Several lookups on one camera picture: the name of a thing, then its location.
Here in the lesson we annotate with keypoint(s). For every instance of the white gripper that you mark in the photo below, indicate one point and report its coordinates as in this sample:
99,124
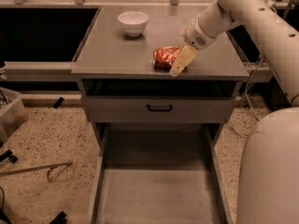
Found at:
195,36

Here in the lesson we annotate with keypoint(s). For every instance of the red coke can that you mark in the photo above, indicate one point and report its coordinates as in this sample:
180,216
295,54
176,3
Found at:
165,56

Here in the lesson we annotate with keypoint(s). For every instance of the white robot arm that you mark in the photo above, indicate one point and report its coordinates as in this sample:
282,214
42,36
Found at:
269,169

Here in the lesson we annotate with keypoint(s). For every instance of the grey metal drawer cabinet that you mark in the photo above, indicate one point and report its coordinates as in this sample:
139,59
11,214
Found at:
113,64

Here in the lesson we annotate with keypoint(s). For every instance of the open middle drawer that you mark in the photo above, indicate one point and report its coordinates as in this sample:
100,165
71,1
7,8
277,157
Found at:
153,175

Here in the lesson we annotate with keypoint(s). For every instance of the white ceramic bowl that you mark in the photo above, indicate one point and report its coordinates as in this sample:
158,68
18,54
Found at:
133,23

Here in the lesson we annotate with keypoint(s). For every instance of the small black block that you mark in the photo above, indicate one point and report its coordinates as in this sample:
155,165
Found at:
58,102

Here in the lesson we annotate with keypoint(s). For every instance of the metal grabber stick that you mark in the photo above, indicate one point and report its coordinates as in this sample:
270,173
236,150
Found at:
31,170

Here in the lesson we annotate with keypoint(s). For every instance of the clear plastic bin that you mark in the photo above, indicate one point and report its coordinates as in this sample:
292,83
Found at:
12,113

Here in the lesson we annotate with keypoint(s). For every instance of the black clip on floor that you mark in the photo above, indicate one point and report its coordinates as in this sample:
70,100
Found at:
8,155

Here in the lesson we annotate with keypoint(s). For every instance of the black object bottom floor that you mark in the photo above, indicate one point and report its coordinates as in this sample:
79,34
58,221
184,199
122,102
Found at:
60,218

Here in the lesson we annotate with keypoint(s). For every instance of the closed top drawer black handle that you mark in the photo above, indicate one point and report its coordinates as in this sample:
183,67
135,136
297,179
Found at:
147,110

